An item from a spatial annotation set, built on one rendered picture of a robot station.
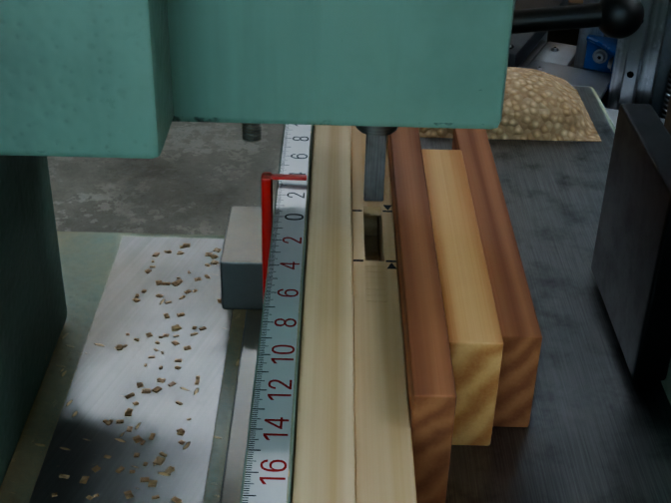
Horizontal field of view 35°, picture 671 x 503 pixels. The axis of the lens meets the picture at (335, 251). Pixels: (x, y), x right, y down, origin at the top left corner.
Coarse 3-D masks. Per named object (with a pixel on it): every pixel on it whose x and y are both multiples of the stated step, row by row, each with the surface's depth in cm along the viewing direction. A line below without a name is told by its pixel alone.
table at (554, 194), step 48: (432, 144) 66; (528, 144) 66; (576, 144) 66; (528, 192) 61; (576, 192) 61; (528, 240) 56; (576, 240) 56; (576, 288) 52; (576, 336) 48; (576, 384) 45; (624, 384) 46; (528, 432) 43; (576, 432) 43; (624, 432) 43; (480, 480) 40; (528, 480) 40; (576, 480) 40; (624, 480) 40
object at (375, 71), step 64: (192, 0) 41; (256, 0) 41; (320, 0) 41; (384, 0) 41; (448, 0) 41; (512, 0) 41; (192, 64) 42; (256, 64) 42; (320, 64) 42; (384, 64) 42; (448, 64) 42; (384, 128) 46
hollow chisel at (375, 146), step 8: (368, 136) 47; (376, 136) 47; (384, 136) 47; (368, 144) 47; (376, 144) 47; (384, 144) 47; (368, 152) 47; (376, 152) 47; (384, 152) 47; (368, 160) 48; (376, 160) 48; (384, 160) 48; (368, 168) 48; (376, 168) 48; (384, 168) 48; (368, 176) 48; (376, 176) 48; (368, 184) 48; (376, 184) 48; (368, 192) 49; (376, 192) 49; (368, 200) 49; (376, 200) 49
